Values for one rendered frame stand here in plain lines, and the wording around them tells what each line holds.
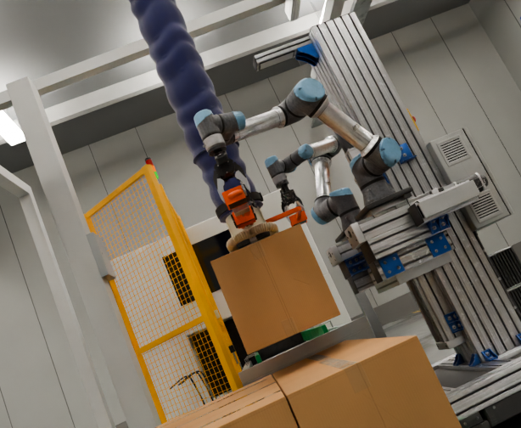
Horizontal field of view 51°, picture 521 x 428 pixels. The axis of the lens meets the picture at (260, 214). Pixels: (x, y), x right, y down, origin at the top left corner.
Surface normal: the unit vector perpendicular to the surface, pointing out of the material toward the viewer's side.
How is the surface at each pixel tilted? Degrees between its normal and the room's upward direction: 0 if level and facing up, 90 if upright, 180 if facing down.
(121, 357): 90
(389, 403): 90
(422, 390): 90
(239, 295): 90
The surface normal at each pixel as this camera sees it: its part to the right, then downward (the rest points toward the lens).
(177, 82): -0.48, -0.22
